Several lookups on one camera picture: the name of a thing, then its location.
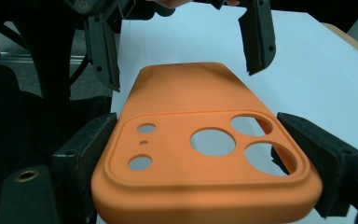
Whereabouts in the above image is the metal rail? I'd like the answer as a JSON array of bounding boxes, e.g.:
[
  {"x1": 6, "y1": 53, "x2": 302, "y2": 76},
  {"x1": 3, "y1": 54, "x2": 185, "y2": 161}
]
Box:
[{"x1": 0, "y1": 51, "x2": 88, "y2": 65}]

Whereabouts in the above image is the orange phone case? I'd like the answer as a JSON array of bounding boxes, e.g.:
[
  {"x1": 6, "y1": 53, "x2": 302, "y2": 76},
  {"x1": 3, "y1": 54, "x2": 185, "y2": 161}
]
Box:
[{"x1": 90, "y1": 62, "x2": 324, "y2": 224}]

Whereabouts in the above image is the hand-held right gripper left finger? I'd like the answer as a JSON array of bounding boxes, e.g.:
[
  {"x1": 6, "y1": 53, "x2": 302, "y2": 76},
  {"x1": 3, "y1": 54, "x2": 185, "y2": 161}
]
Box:
[{"x1": 51, "y1": 112, "x2": 119, "y2": 224}]

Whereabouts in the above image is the black cable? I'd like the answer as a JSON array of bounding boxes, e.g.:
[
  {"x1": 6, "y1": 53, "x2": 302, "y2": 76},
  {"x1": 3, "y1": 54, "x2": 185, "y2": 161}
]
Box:
[{"x1": 69, "y1": 54, "x2": 91, "y2": 92}]

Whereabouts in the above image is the dark cloth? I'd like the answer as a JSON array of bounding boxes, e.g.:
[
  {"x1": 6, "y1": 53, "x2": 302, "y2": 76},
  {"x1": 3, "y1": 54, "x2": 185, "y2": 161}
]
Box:
[{"x1": 0, "y1": 63, "x2": 117, "y2": 216}]

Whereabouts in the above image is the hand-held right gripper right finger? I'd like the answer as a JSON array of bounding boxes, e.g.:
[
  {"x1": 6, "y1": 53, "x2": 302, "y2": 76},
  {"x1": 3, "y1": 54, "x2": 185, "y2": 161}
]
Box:
[{"x1": 270, "y1": 111, "x2": 358, "y2": 218}]

